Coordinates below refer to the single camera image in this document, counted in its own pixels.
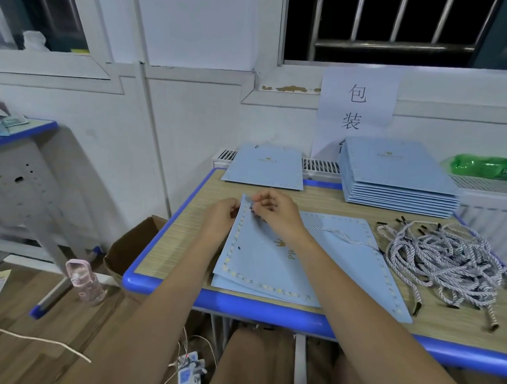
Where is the person's left hand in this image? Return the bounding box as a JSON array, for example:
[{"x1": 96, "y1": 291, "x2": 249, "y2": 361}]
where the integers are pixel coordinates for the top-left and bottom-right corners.
[{"x1": 195, "y1": 196, "x2": 242, "y2": 247}]

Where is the person's right hand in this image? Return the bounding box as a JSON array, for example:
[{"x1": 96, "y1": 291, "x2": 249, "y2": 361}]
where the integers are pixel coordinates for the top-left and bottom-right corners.
[{"x1": 248, "y1": 188, "x2": 311, "y2": 246}]

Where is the crown-print light blue paper bag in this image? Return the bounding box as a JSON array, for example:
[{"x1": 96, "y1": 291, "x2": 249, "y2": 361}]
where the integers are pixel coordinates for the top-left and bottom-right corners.
[
  {"x1": 222, "y1": 141, "x2": 307, "y2": 191},
  {"x1": 209, "y1": 192, "x2": 419, "y2": 323}
]

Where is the white black-tipped rope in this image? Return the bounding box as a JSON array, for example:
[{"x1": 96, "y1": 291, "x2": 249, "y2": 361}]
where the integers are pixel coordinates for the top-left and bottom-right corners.
[{"x1": 322, "y1": 228, "x2": 379, "y2": 252}]

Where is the stack of blue paper bags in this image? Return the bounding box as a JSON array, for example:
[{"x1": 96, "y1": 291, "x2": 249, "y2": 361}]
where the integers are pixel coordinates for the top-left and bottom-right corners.
[{"x1": 336, "y1": 135, "x2": 462, "y2": 220}]

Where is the pile of white twisted ropes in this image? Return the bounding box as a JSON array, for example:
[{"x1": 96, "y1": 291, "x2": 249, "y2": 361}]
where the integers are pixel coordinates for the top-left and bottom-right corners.
[{"x1": 373, "y1": 217, "x2": 507, "y2": 332}]

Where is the person's left forearm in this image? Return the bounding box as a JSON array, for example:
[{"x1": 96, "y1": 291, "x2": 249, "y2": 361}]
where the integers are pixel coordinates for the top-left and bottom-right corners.
[{"x1": 60, "y1": 225, "x2": 224, "y2": 384}]

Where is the person's right forearm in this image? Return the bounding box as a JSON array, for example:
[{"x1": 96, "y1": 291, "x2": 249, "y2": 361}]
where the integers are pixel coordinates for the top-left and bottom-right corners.
[{"x1": 284, "y1": 231, "x2": 477, "y2": 384}]

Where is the person's leg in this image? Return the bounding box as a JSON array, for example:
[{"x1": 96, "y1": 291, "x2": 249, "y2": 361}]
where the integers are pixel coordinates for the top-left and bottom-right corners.
[{"x1": 208, "y1": 323, "x2": 298, "y2": 384}]

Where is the blue-edged wooden desk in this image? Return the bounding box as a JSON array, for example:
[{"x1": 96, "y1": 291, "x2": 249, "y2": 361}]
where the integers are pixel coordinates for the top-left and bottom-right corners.
[{"x1": 119, "y1": 164, "x2": 507, "y2": 378}]

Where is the brown cardboard box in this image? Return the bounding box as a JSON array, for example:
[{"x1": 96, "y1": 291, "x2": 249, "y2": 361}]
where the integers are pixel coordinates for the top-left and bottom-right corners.
[{"x1": 103, "y1": 213, "x2": 169, "y2": 279}]

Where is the white paper sign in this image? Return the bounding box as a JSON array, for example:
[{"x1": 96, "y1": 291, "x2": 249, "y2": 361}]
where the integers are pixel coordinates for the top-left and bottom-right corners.
[{"x1": 311, "y1": 66, "x2": 402, "y2": 161}]

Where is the pink water bottle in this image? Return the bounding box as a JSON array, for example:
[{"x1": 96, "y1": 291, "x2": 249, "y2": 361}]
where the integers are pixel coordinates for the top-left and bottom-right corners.
[{"x1": 64, "y1": 258, "x2": 109, "y2": 307}]

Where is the white power strip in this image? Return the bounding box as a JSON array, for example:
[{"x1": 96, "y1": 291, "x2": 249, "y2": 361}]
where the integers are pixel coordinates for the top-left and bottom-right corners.
[{"x1": 174, "y1": 350, "x2": 209, "y2": 384}]

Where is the grey metal desk blue edge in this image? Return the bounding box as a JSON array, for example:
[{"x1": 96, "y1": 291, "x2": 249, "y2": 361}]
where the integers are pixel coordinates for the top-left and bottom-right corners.
[{"x1": 0, "y1": 115, "x2": 108, "y2": 322}]

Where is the metal window grille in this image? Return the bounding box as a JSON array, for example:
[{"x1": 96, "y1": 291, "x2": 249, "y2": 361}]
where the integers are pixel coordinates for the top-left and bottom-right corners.
[{"x1": 283, "y1": 0, "x2": 502, "y2": 71}]

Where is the green plastic bottle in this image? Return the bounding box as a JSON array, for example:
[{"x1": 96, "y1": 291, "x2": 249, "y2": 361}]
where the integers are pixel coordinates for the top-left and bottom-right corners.
[{"x1": 449, "y1": 154, "x2": 507, "y2": 182}]

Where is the small white container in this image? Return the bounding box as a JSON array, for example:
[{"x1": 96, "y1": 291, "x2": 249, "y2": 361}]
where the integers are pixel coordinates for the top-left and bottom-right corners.
[{"x1": 23, "y1": 30, "x2": 51, "y2": 52}]

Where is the white framed window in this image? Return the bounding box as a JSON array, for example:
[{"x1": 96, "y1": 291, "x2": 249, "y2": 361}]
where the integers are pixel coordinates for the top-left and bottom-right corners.
[{"x1": 0, "y1": 0, "x2": 116, "y2": 80}]

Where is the teal framed sliding window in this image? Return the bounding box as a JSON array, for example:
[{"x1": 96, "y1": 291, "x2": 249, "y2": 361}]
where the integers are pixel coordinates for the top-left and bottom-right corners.
[{"x1": 474, "y1": 0, "x2": 507, "y2": 71}]

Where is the white cable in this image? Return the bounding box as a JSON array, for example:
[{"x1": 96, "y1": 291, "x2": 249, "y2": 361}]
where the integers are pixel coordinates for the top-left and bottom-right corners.
[{"x1": 0, "y1": 322, "x2": 94, "y2": 364}]

